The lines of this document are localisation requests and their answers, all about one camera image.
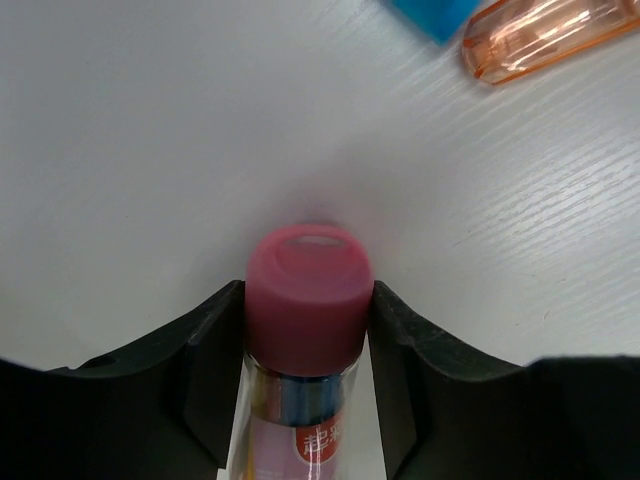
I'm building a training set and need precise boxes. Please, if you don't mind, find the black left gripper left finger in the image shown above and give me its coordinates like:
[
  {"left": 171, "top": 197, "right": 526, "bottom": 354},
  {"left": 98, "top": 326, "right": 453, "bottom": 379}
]
[{"left": 1, "top": 281, "right": 244, "bottom": 479}]

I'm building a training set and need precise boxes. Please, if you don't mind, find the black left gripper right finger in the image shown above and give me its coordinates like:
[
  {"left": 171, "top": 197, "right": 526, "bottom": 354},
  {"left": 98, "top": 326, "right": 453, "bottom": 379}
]
[{"left": 368, "top": 282, "right": 639, "bottom": 479}]

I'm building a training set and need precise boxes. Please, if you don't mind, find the blue-capped black highlighter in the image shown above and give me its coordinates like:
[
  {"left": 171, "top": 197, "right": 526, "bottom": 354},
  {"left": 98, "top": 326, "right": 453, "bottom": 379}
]
[{"left": 381, "top": 0, "right": 482, "bottom": 46}]

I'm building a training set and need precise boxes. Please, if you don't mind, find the pink-capped clear pencil tube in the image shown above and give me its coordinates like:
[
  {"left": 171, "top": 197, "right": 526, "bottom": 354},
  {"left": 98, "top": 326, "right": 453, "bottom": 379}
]
[{"left": 227, "top": 224, "right": 374, "bottom": 479}]

